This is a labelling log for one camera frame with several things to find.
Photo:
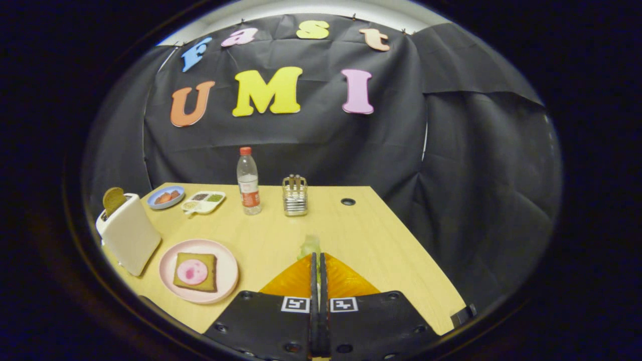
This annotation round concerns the square bread slice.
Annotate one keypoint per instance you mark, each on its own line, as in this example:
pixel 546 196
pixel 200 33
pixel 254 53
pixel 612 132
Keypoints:
pixel 209 282

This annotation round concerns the black table edge bracket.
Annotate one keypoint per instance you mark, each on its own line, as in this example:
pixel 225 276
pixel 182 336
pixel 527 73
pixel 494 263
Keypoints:
pixel 462 317

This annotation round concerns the orange food pieces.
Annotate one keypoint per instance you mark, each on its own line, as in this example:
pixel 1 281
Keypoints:
pixel 165 197

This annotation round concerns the wooden sticks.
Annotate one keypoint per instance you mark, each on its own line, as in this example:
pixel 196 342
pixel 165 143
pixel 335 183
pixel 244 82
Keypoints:
pixel 291 179

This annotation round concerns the black backdrop cloth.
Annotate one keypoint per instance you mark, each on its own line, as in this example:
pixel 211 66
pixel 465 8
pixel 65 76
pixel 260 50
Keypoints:
pixel 326 140

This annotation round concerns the pink ham slice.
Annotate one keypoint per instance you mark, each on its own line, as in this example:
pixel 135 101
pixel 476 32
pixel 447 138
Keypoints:
pixel 192 272

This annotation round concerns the white divided condiment tray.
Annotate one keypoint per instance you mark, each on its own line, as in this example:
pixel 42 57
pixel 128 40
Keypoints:
pixel 203 204

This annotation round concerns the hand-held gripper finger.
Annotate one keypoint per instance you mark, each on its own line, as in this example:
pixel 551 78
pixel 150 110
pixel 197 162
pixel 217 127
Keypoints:
pixel 323 281
pixel 314 281

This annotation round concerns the brown toast slice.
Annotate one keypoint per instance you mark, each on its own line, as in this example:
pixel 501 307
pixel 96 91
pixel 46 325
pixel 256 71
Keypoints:
pixel 114 199

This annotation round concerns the clear bottle with red cap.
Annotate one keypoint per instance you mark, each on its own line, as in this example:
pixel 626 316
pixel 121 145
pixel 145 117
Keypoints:
pixel 248 180

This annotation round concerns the pink round plate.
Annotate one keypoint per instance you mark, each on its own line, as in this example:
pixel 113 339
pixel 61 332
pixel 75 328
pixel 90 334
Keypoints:
pixel 226 265

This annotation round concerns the white toaster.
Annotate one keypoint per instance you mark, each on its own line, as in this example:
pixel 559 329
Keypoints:
pixel 130 235

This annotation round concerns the green lettuce leaf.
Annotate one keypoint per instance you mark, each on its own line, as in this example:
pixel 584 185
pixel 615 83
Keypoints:
pixel 310 246

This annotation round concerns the metal mesh holder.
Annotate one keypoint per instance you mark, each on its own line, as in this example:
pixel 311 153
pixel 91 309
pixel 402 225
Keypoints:
pixel 295 203

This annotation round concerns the blue round plate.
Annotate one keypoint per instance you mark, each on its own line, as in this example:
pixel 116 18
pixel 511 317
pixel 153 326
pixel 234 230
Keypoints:
pixel 150 202

